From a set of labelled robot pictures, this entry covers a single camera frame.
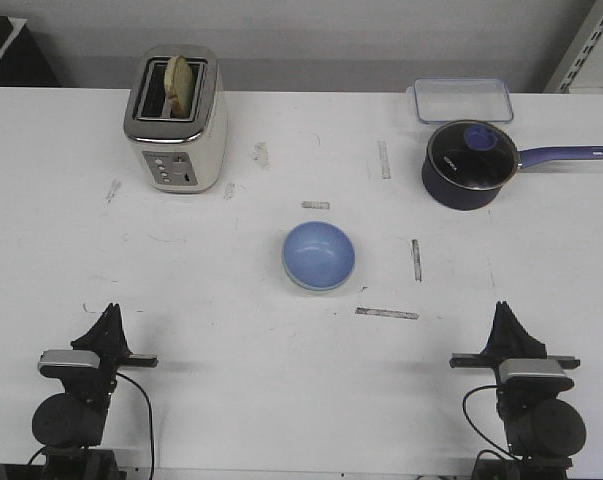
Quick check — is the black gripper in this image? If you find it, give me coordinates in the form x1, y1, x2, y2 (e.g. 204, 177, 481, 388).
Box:
63, 303, 158, 400
449, 301, 580, 415

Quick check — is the green plastic bowl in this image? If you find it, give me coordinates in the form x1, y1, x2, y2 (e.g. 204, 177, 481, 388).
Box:
283, 263, 355, 292

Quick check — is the blue plastic bowl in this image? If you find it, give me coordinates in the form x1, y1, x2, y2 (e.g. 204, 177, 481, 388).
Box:
281, 221, 356, 265

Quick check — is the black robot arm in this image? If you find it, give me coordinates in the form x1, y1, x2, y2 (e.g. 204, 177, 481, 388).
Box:
31, 303, 158, 479
449, 301, 587, 479

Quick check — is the dark blue saucepan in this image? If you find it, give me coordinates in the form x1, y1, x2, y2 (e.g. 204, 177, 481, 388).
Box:
421, 119, 603, 211

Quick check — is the glass saucepan lid blue knob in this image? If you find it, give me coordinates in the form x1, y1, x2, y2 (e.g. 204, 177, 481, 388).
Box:
427, 120, 519, 191

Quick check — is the cream two-slot toaster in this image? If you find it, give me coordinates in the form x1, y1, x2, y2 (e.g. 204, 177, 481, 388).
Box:
123, 44, 228, 193

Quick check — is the clear plastic food container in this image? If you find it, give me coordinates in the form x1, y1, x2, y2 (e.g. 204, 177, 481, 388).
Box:
409, 77, 514, 125

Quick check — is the bread slice in toaster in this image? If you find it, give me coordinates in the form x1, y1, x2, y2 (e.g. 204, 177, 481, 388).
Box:
163, 55, 194, 118

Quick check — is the black box in corner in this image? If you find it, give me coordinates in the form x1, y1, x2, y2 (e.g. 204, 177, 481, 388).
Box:
0, 15, 61, 88

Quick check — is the white slotted shelf rack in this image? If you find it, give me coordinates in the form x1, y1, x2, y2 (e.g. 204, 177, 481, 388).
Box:
543, 1, 603, 94

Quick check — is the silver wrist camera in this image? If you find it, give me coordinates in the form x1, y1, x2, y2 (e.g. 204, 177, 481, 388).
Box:
497, 358, 567, 383
37, 349, 100, 372

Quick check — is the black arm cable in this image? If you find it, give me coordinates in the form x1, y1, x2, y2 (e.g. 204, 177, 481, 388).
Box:
26, 370, 156, 480
462, 383, 525, 464

